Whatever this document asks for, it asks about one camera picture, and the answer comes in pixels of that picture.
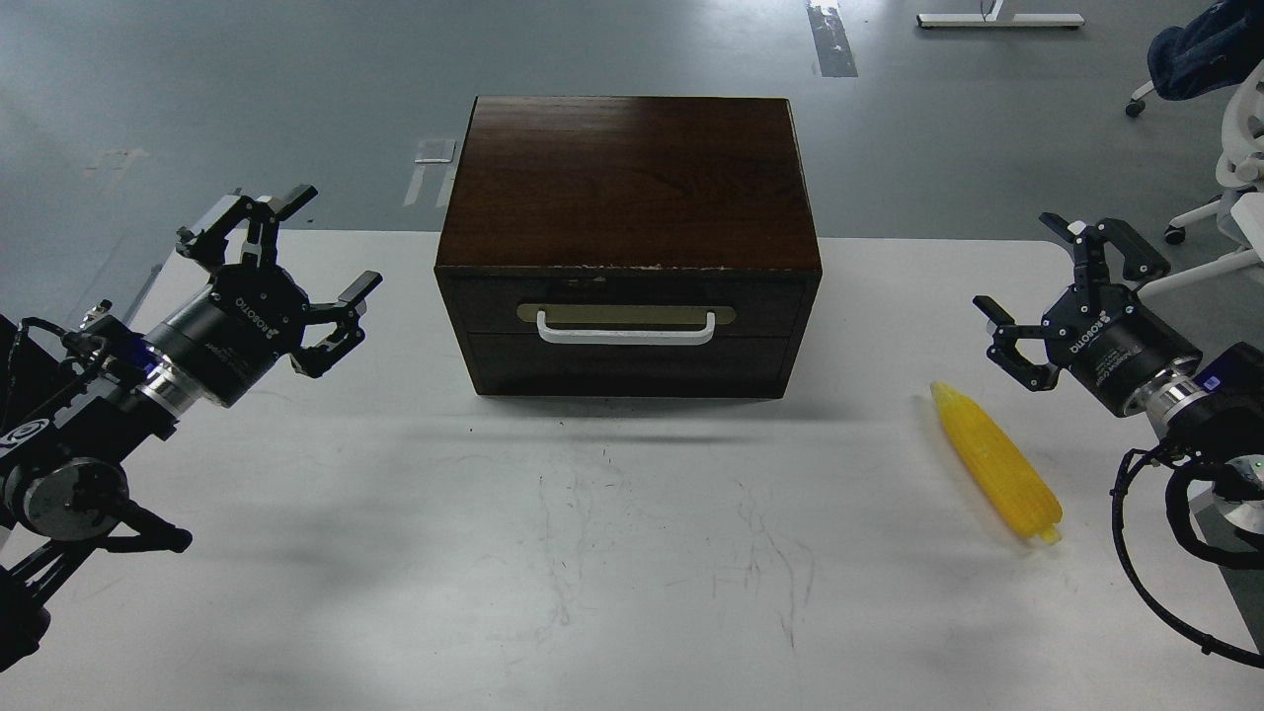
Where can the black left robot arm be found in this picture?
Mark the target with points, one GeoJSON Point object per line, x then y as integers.
{"type": "Point", "coordinates": [63, 475]}

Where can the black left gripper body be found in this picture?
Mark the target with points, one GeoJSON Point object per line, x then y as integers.
{"type": "Point", "coordinates": [233, 331]}

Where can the white desk foot bar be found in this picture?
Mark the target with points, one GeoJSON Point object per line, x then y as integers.
{"type": "Point", "coordinates": [997, 15]}

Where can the wooden drawer with white handle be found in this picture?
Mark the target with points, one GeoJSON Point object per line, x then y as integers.
{"type": "Point", "coordinates": [742, 308]}

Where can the yellow corn cob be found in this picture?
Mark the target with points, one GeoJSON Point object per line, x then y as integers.
{"type": "Point", "coordinates": [1011, 484]}

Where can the dark wooden drawer cabinet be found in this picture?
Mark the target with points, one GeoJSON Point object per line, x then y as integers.
{"type": "Point", "coordinates": [656, 186]}

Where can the dark blue cloth on chair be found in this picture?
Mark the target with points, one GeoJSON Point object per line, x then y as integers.
{"type": "Point", "coordinates": [1219, 48]}

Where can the white office chair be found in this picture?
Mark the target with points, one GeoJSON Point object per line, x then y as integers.
{"type": "Point", "coordinates": [1239, 172]}

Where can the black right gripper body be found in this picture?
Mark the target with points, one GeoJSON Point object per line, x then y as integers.
{"type": "Point", "coordinates": [1115, 345]}

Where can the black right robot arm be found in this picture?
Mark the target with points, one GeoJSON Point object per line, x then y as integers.
{"type": "Point", "coordinates": [1213, 413]}

